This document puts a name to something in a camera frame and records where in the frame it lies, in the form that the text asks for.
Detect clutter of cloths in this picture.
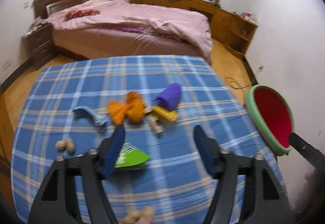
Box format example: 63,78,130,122
28,17,48,34

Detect pink duvet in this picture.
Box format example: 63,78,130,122
47,0,212,64

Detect red bowl with green rim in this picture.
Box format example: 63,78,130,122
244,84,295,157

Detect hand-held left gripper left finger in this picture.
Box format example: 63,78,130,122
27,124,126,224

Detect light wooden cabinet unit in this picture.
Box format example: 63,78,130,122
129,0,258,61

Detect dark wooden nightstand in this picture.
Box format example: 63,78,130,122
22,22,55,70

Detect small items on cabinet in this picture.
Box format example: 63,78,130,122
239,12,257,24

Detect black floor cable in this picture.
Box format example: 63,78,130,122
225,66,264,90

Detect orange cloth pouch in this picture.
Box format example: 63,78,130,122
107,91,146,124

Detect red patterned pillow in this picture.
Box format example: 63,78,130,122
65,9,101,21

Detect green snack packet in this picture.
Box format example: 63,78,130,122
114,141,151,170

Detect yellow ridged foam sheet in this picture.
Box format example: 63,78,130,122
152,106,178,122

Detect blue plaid tablecloth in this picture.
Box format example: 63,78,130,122
10,55,288,224

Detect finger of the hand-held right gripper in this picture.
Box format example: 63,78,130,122
288,133,325,176

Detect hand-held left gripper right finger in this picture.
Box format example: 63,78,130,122
194,125,296,224

